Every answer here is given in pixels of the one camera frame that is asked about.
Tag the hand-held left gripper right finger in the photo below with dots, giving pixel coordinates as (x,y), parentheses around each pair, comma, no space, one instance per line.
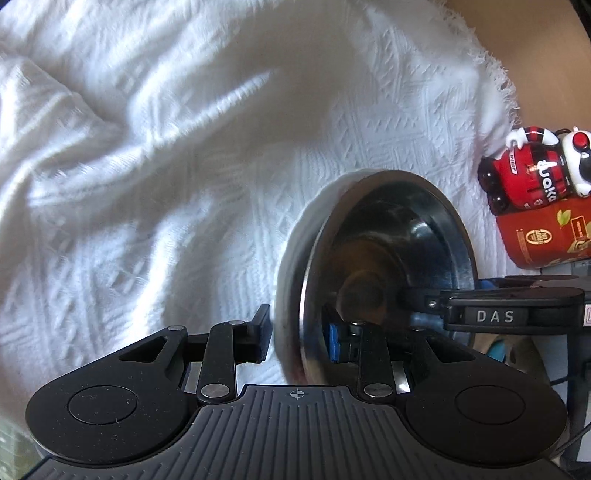
(336,344)

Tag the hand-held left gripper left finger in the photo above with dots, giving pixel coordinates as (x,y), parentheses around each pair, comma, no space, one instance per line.
(262,337)

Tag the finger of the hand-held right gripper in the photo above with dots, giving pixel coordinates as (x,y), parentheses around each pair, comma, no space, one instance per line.
(531,282)
(494,316)

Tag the stainless steel bowl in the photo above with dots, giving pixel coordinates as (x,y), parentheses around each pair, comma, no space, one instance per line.
(392,221)

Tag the red snack bag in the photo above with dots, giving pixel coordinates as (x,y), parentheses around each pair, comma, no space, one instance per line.
(545,240)

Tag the panda figurine in red suit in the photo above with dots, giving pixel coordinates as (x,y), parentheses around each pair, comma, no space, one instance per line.
(521,180)

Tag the white woven cloth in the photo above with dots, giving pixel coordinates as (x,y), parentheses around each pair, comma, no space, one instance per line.
(138,184)

